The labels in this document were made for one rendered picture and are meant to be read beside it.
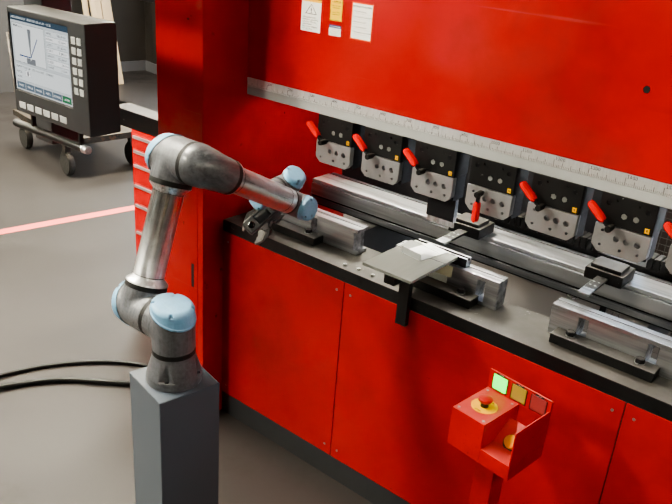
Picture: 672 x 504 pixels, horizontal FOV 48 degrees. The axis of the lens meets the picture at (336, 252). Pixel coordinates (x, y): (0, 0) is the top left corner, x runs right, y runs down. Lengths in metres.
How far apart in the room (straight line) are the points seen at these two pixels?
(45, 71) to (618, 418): 2.09
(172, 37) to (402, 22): 0.85
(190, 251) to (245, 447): 0.81
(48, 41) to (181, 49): 0.43
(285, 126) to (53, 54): 0.90
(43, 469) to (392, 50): 1.97
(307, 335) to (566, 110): 1.23
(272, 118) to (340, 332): 0.88
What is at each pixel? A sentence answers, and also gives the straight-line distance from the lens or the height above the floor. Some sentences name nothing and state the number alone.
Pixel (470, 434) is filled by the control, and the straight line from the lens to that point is 2.10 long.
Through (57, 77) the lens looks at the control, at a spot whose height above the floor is 1.41.
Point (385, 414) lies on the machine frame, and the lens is 2.68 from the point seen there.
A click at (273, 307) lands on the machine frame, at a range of 2.86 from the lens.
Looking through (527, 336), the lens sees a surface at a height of 0.87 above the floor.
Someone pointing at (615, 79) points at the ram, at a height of 1.63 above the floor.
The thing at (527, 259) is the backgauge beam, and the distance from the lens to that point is 2.62.
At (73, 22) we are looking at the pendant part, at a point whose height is 1.60.
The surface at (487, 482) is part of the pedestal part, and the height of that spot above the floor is 0.57.
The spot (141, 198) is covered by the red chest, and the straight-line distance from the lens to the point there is 3.75.
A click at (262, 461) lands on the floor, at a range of 3.08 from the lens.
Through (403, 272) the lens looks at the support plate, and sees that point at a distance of 2.28.
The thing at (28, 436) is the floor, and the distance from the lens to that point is 3.31.
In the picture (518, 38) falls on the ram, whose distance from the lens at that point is 2.19.
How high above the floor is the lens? 1.96
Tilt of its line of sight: 24 degrees down
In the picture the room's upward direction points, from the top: 4 degrees clockwise
